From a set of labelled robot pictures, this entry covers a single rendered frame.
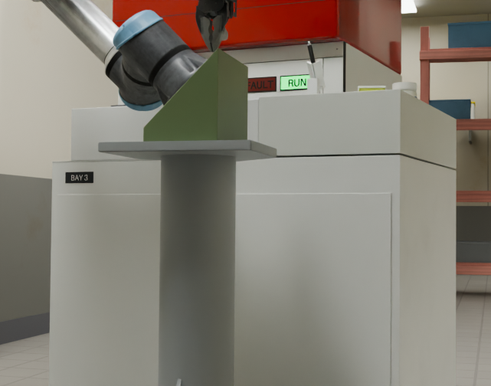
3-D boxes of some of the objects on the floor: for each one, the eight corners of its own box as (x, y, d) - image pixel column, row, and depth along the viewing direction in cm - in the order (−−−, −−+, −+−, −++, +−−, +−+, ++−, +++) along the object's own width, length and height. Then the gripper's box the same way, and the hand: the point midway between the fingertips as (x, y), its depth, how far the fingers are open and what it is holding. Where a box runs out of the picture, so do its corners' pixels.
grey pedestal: (249, 624, 145) (253, 128, 148) (11, 591, 157) (19, 132, 160) (311, 523, 194) (313, 152, 197) (126, 504, 206) (131, 154, 209)
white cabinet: (163, 420, 293) (166, 175, 295) (455, 455, 253) (456, 170, 255) (42, 469, 235) (47, 162, 237) (397, 525, 194) (398, 154, 197)
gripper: (240, -27, 229) (240, 54, 228) (209, -23, 233) (208, 57, 232) (226, -35, 221) (225, 49, 221) (194, -32, 225) (193, 51, 224)
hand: (211, 46), depth 224 cm, fingers closed
